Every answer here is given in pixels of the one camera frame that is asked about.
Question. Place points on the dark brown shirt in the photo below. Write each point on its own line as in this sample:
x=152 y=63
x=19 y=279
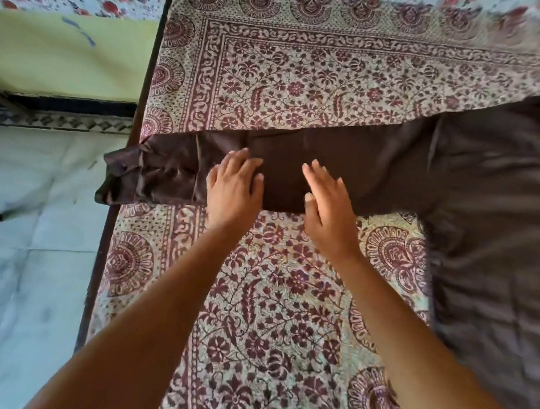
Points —
x=490 y=210

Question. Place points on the person's left hand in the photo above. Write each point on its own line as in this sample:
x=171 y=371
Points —
x=232 y=198

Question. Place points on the bed with maroon patterned cover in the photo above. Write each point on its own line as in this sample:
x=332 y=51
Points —
x=288 y=309

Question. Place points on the person's right hand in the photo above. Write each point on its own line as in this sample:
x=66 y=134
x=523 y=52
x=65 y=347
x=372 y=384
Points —
x=331 y=218

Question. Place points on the person's left forearm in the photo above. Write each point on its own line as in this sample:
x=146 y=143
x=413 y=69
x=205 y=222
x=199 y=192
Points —
x=140 y=342

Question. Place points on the person's right forearm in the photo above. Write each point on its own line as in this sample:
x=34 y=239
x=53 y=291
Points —
x=425 y=372

